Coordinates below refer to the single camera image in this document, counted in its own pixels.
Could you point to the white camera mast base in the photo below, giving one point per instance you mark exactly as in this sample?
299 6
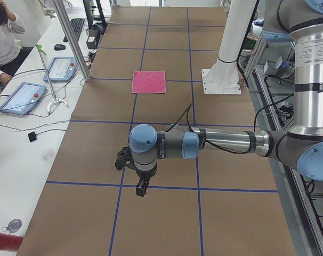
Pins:
222 77

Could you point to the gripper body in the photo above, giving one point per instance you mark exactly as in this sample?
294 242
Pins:
145 175

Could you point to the teach pendant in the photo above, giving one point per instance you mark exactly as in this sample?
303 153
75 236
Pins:
23 99
62 69

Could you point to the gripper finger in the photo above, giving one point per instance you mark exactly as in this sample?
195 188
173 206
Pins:
141 188

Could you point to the cardboard box on rack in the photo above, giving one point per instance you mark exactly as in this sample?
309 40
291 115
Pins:
276 68

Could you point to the aluminium frame post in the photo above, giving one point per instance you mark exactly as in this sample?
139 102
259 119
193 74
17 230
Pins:
71 37

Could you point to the red object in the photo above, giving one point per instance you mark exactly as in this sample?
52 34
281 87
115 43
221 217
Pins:
10 243

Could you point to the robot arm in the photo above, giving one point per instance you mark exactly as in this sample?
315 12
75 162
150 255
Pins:
300 147

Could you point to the monitor stand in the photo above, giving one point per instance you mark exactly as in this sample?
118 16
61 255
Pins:
94 15

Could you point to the far teach pendant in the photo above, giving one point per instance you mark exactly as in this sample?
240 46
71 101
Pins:
62 69

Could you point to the round metal disc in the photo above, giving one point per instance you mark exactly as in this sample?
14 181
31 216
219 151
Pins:
13 226

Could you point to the seated person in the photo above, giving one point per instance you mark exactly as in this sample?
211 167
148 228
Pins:
11 55

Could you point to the black computer mouse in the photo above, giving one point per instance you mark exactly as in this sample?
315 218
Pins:
59 47

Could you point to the black box with label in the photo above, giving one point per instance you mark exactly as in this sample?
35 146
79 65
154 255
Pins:
93 39

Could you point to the small black square puck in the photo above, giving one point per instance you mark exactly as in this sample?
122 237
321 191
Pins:
32 136

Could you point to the pink and grey towel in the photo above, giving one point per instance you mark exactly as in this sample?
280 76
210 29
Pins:
148 82

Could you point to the black keyboard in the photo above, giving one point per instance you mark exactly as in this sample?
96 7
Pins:
77 25

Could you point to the thin metal stand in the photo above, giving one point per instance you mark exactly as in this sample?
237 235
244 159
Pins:
55 100

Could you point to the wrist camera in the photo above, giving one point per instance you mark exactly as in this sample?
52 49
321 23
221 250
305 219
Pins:
125 159

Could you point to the near teach pendant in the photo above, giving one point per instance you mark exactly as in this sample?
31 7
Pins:
23 99

